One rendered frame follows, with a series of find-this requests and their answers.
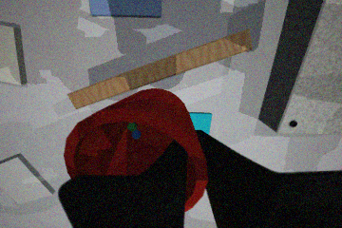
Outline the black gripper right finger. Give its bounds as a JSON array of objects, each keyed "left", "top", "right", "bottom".
[{"left": 196, "top": 130, "right": 342, "bottom": 228}]

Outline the tan wooden flat bar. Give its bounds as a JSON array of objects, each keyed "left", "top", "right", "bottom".
[{"left": 67, "top": 28, "right": 252, "bottom": 109}]

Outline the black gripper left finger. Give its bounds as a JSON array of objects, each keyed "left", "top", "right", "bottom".
[{"left": 58, "top": 140, "right": 188, "bottom": 228}]

